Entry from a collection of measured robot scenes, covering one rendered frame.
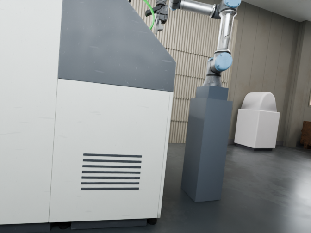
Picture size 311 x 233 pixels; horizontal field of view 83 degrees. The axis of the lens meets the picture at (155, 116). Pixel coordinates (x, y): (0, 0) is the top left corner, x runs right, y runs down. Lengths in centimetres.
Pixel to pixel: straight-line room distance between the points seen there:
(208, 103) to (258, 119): 267
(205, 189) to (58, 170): 104
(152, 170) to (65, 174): 44
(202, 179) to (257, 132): 266
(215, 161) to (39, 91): 124
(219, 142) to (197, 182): 35
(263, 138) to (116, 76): 358
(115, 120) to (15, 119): 45
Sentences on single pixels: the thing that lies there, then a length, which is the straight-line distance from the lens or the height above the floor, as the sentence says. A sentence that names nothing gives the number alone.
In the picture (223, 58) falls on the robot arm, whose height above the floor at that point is 108.
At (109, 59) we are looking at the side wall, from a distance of 94.
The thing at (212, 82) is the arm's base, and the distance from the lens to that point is 146.
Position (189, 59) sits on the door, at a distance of 367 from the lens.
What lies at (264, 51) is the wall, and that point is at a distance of 505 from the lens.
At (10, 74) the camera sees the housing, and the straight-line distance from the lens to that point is 104.
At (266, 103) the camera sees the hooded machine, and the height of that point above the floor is 97.
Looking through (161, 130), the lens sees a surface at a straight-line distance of 96.
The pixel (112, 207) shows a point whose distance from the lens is 108.
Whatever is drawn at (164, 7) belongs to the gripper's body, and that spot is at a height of 141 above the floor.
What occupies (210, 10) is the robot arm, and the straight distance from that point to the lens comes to 164.
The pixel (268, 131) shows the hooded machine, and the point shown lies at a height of 42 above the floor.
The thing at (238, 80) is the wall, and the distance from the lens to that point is 442.
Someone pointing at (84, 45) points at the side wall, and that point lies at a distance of 97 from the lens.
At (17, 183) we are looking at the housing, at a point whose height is 27.
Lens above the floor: 71
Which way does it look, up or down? 4 degrees down
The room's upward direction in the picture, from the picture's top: 6 degrees clockwise
